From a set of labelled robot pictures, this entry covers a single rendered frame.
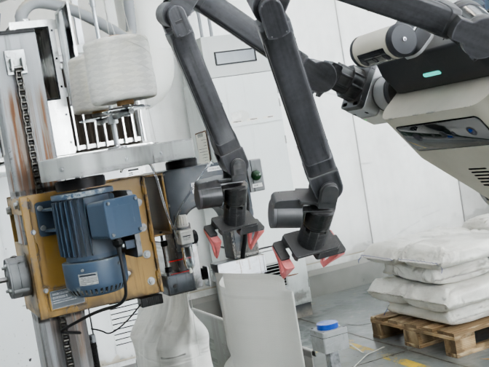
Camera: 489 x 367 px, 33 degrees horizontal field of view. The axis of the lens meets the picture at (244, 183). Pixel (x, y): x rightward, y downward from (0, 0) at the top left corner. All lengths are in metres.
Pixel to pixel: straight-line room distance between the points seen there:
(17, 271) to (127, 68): 0.59
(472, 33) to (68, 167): 0.95
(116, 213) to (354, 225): 5.36
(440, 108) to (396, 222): 5.62
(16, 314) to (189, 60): 3.20
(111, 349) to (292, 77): 3.76
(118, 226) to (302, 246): 0.46
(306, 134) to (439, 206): 6.17
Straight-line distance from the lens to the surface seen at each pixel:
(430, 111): 1.82
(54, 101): 4.43
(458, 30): 1.49
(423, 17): 1.49
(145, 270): 2.21
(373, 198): 7.26
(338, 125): 7.11
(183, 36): 1.88
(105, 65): 2.01
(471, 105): 1.71
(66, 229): 1.98
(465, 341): 4.86
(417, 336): 5.08
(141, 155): 2.09
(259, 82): 6.14
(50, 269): 2.15
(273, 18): 1.38
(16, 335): 4.94
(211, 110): 1.94
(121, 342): 5.07
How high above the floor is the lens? 1.39
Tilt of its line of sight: 3 degrees down
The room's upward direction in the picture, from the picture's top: 9 degrees counter-clockwise
